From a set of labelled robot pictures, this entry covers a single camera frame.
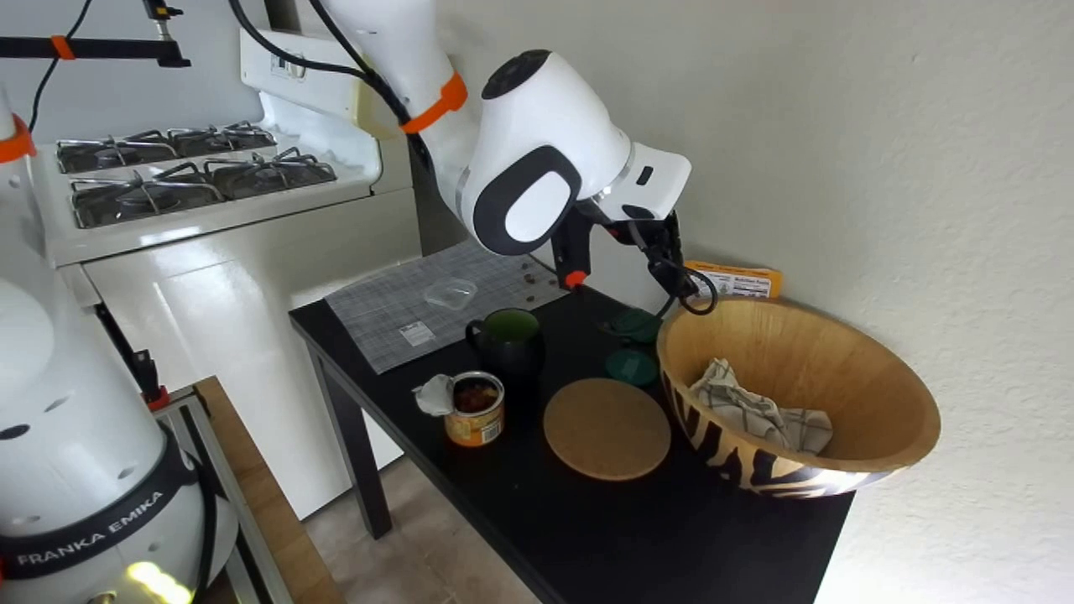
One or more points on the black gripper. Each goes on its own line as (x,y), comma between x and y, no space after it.
(655,236)

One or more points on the orange packet with white label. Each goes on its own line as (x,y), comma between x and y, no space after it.
(747,283)

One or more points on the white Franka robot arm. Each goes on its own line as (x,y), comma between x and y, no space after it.
(537,123)

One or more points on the small green bowl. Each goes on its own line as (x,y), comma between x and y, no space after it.
(627,368)
(636,326)

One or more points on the crumpled grey paper packet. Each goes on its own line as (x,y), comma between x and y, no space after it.
(748,408)

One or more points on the wooden bowl with zebra pattern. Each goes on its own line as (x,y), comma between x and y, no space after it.
(822,370)

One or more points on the round cork coaster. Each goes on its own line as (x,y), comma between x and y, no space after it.
(604,432)

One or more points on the dark green mug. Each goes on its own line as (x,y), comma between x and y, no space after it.
(508,340)

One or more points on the open tin can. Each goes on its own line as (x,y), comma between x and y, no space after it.
(473,415)

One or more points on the black table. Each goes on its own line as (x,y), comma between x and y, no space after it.
(624,537)

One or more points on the grey woven placemat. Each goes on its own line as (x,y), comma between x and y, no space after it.
(423,304)

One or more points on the white gas stove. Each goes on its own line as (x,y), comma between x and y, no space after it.
(256,325)

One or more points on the black stove grate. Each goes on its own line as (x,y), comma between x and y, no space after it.
(169,146)
(202,185)

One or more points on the black rod with red clamp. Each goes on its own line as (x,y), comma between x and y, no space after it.
(137,368)

